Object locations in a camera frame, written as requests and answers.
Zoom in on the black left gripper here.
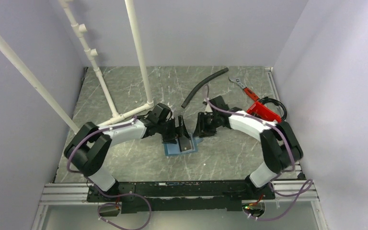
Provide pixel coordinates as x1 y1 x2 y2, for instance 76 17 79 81
157 115 190 144

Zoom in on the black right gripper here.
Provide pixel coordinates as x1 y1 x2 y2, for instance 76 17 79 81
193 111 220 138

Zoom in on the blue card holder wallet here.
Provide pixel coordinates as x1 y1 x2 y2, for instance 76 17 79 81
163 134 203 157

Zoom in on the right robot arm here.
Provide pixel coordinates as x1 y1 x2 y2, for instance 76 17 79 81
193 96 303 199

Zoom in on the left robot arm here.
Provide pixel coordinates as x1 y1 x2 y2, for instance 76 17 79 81
64 103 192 201

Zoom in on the red plastic bin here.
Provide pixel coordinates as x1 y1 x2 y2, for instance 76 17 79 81
246 102 282 123

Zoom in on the black base bar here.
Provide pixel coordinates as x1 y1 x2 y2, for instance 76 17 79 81
87 180 275 214

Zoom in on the black foam hose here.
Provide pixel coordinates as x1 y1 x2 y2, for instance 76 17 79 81
181 67 229 109

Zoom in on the red-handled adjustable wrench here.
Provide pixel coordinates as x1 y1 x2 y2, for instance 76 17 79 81
229 77 260 102

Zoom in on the coiled black cable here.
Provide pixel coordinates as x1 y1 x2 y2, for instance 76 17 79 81
258 97 288 123

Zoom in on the aluminium rail at right edge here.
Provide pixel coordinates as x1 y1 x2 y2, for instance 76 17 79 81
264 67 303 173

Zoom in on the aluminium rail at front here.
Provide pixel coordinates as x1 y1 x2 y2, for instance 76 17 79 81
40 180 319 205

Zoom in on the white PVC pipe frame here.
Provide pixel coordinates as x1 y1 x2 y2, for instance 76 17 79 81
0 0 155 134

